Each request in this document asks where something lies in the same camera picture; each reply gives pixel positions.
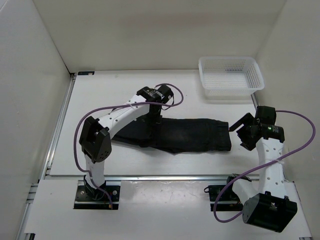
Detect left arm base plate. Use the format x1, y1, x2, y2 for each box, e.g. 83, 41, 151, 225
73, 182, 121, 210

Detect front aluminium rail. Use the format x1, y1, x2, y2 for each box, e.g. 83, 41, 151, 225
44, 174, 286, 186

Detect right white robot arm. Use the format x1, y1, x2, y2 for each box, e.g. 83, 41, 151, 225
224, 106, 298, 233

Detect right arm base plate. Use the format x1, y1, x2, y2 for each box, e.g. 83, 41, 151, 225
203, 174, 243, 212

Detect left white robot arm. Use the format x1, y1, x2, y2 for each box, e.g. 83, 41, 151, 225
74, 84, 174, 200

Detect blue corner label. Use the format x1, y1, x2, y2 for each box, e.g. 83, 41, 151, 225
77, 71, 95, 76

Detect left aluminium rail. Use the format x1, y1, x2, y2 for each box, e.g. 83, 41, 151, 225
15, 73, 77, 240

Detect right aluminium rail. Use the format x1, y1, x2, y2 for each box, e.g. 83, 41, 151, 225
250, 92, 291, 183

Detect aluminium rail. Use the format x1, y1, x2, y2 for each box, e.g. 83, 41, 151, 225
15, 73, 77, 240
250, 92, 291, 183
44, 174, 286, 186

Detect black trousers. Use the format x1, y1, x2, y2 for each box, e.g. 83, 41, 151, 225
113, 118, 232, 154

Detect white perforated plastic basket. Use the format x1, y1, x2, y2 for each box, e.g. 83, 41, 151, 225
198, 56, 265, 99

